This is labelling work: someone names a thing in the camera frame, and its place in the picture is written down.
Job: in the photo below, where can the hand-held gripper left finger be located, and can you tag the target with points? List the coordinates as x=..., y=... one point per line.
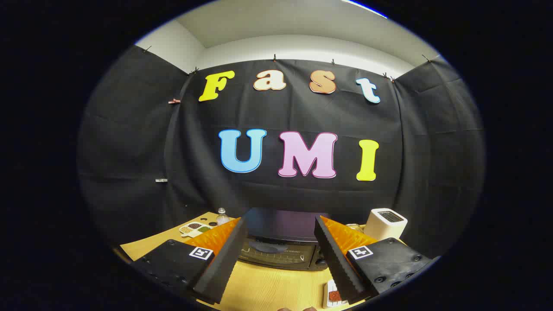
x=224, y=263

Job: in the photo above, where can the white divided dish of grains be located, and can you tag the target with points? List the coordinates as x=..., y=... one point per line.
x=194, y=228

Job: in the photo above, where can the clear plastic bottle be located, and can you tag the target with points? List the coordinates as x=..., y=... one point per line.
x=222, y=219

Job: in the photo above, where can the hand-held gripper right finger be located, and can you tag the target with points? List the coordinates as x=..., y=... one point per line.
x=335, y=259

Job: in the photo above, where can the reddish brown meat strip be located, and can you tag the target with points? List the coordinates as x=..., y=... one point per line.
x=334, y=296

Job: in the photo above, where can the black toaster oven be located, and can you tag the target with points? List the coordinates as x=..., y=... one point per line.
x=281, y=224

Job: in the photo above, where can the white bread toaster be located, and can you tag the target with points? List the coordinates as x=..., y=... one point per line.
x=382, y=226

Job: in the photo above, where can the red clip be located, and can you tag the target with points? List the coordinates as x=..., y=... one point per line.
x=174, y=101

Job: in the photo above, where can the white ribbed dish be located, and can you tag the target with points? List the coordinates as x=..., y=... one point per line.
x=328, y=287

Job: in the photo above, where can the black backdrop cloth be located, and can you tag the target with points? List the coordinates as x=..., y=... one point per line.
x=302, y=116

